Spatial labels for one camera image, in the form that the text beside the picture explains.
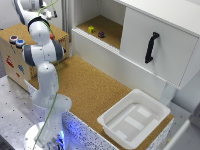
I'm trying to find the red button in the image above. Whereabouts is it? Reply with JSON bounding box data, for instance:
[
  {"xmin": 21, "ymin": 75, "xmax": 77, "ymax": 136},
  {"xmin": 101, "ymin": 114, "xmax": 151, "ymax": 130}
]
[{"xmin": 9, "ymin": 34, "xmax": 19, "ymax": 44}]

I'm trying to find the yellow block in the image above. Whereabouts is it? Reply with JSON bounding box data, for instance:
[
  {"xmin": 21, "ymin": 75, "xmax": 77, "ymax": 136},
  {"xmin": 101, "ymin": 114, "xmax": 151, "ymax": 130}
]
[{"xmin": 87, "ymin": 26, "xmax": 96, "ymax": 34}]

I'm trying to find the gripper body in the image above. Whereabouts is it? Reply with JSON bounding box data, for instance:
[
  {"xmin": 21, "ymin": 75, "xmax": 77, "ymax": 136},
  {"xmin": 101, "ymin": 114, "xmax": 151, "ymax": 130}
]
[{"xmin": 40, "ymin": 8, "xmax": 58, "ymax": 20}]

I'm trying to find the black door handle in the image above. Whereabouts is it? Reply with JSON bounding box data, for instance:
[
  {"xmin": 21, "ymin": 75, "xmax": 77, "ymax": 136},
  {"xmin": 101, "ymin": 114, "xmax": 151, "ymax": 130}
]
[{"xmin": 144, "ymin": 31, "xmax": 161, "ymax": 65}]

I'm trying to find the green cable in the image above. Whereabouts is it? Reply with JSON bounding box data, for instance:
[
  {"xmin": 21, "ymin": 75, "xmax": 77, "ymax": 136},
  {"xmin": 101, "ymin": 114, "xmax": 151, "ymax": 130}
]
[{"xmin": 32, "ymin": 0, "xmax": 63, "ymax": 150}]

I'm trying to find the white sliding door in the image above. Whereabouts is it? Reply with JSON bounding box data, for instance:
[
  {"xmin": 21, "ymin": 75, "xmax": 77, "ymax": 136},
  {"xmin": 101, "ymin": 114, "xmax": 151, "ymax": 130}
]
[{"xmin": 118, "ymin": 6, "xmax": 200, "ymax": 89}]

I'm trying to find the white plastic box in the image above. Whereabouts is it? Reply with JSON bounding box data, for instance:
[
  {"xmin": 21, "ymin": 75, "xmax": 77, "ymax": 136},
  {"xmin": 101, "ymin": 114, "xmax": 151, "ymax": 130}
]
[{"xmin": 96, "ymin": 88, "xmax": 172, "ymax": 150}]

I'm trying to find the white cabinet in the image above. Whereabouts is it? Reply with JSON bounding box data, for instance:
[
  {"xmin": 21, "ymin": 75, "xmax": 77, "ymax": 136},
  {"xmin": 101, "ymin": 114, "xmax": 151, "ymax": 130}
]
[{"xmin": 70, "ymin": 0, "xmax": 200, "ymax": 108}]

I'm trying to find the wooden drawer box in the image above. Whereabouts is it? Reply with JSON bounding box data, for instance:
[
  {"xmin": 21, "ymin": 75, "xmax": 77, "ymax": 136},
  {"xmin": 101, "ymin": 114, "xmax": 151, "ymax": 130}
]
[{"xmin": 0, "ymin": 22, "xmax": 71, "ymax": 92}]

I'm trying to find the purple block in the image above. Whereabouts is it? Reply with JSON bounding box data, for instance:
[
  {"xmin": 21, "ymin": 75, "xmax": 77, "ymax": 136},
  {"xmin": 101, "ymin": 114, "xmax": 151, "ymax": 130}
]
[{"xmin": 97, "ymin": 31, "xmax": 106, "ymax": 38}]

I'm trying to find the blue button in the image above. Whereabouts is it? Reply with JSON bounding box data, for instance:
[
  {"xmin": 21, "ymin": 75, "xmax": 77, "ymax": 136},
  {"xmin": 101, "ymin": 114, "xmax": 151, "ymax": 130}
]
[{"xmin": 15, "ymin": 38, "xmax": 26, "ymax": 48}]

